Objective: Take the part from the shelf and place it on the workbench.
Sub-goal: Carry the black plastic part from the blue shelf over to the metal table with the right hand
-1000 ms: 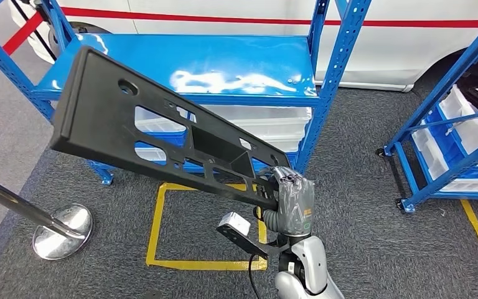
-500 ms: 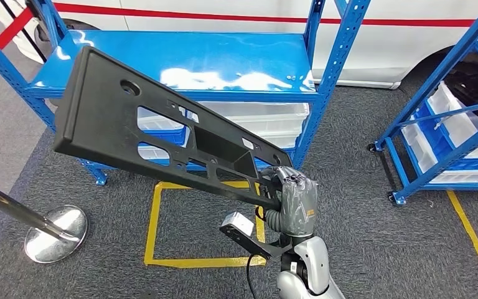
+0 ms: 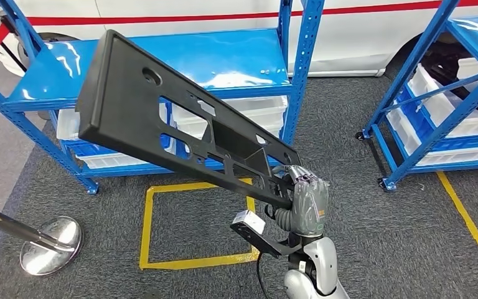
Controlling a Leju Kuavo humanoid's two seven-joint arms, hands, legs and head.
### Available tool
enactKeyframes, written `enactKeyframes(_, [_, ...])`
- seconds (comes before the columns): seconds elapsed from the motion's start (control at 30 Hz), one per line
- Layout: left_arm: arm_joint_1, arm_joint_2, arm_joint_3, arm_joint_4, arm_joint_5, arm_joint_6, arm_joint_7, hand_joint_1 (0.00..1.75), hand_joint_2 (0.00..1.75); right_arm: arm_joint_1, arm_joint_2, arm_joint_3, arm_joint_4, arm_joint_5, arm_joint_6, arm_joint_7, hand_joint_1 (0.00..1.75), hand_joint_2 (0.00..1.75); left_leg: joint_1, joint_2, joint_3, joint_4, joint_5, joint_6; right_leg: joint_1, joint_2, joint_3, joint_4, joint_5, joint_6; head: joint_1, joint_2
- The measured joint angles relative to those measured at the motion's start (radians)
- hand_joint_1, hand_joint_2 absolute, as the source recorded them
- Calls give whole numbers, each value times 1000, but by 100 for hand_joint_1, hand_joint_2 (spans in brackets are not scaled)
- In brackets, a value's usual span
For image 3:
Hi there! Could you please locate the white car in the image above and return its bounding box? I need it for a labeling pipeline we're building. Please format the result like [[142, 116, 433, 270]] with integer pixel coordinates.
[[0, 0, 478, 78]]

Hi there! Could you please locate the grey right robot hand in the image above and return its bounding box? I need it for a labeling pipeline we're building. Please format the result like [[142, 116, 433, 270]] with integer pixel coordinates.
[[271, 164, 330, 239]]

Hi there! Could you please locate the blue metal shelf rack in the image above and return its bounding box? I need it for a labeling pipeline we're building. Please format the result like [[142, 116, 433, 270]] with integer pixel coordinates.
[[354, 0, 478, 191], [0, 0, 326, 196]]

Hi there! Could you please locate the yellow floor tape square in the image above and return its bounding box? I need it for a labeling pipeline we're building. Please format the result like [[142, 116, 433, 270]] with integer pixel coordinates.
[[139, 177, 261, 272]]

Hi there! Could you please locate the pile of black parts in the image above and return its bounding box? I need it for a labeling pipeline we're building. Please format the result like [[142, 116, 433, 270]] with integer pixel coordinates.
[[419, 39, 478, 117]]

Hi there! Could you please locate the chrome barrier stanchion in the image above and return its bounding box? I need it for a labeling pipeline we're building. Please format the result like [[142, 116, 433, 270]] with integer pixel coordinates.
[[0, 201, 85, 277]]

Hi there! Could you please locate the black plastic panel part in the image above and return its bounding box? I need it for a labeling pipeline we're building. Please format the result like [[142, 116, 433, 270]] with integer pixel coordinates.
[[75, 29, 302, 210]]

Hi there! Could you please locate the blue plastic crate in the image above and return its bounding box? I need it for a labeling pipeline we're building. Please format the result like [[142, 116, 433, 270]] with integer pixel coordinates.
[[60, 134, 192, 162], [395, 84, 478, 153]]

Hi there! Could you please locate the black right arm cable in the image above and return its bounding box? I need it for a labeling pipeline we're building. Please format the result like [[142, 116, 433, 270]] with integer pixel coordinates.
[[256, 252, 269, 299]]

